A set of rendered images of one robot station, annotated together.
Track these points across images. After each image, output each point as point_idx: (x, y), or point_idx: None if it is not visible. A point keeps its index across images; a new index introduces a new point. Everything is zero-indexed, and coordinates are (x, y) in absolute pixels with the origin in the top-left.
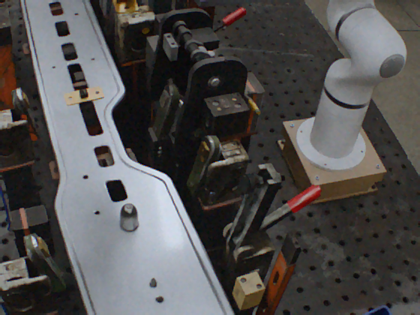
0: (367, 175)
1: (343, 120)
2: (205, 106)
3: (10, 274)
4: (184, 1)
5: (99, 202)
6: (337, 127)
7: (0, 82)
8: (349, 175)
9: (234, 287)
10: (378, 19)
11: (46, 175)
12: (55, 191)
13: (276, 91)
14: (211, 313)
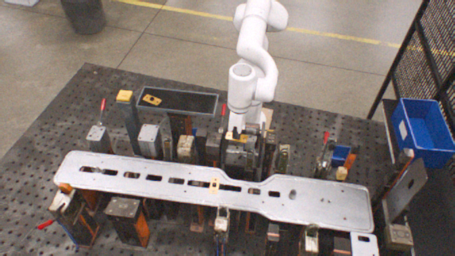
0: (271, 116)
1: (259, 108)
2: (268, 144)
3: (313, 244)
4: (181, 120)
5: (277, 202)
6: (258, 112)
7: (142, 229)
8: (268, 122)
9: (338, 176)
10: None
11: (197, 235)
12: (209, 233)
13: (199, 121)
14: (340, 189)
